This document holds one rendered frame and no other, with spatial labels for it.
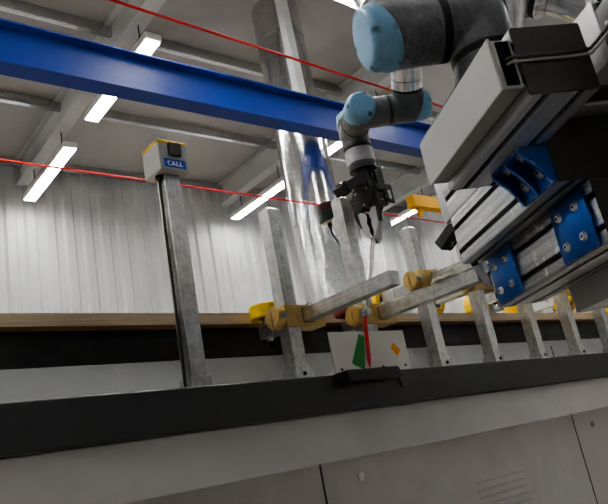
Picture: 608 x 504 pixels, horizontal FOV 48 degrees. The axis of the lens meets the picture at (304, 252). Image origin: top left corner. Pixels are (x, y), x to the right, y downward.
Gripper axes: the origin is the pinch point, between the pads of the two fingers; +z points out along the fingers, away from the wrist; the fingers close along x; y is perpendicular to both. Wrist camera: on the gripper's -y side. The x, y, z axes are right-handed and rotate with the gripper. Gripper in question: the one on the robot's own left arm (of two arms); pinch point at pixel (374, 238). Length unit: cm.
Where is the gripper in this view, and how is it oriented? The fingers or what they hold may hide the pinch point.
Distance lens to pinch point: 169.0
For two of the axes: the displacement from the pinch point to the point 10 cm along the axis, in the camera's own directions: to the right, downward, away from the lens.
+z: 2.1, 9.4, -2.7
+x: -6.3, 3.4, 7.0
